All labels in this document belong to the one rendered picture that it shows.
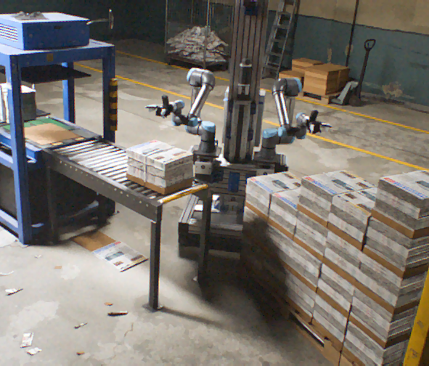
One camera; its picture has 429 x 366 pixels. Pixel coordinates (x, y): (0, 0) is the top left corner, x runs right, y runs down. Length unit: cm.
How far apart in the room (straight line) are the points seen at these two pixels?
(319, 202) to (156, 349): 137
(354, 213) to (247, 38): 182
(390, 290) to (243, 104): 199
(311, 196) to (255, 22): 157
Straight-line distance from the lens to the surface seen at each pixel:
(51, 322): 381
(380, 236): 301
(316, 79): 992
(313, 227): 341
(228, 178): 443
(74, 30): 456
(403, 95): 1038
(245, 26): 432
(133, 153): 372
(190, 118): 410
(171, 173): 359
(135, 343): 360
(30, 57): 425
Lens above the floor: 230
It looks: 23 degrees down
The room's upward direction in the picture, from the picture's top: 4 degrees clockwise
